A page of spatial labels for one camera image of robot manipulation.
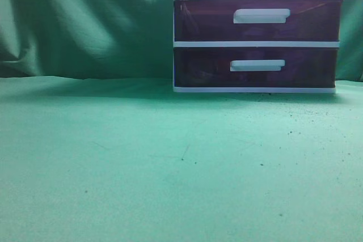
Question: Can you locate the translucent purple drawer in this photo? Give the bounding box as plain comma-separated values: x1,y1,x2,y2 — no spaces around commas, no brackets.
174,0,342,41
174,47,337,88

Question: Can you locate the green cloth cover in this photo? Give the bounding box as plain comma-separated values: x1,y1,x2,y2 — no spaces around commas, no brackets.
1,0,362,241

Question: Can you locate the white plastic drawer cabinet frame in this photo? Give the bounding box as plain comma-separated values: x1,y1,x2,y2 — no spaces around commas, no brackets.
173,0,343,93

